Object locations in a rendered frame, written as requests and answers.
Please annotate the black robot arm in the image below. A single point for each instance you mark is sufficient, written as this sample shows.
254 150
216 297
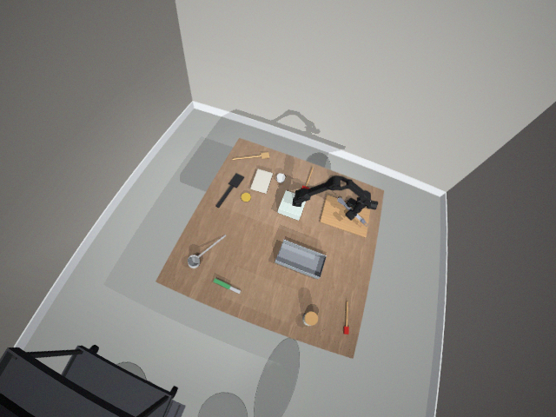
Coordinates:
334 183

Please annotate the light brown wooden board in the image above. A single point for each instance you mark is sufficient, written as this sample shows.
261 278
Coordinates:
333 214

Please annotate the white jar with wooden lid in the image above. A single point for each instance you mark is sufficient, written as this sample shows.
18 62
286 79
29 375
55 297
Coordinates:
310 318

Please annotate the dark grey spatula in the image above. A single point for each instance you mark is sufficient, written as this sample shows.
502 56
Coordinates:
236 180

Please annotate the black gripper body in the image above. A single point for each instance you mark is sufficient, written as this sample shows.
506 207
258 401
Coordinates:
351 214

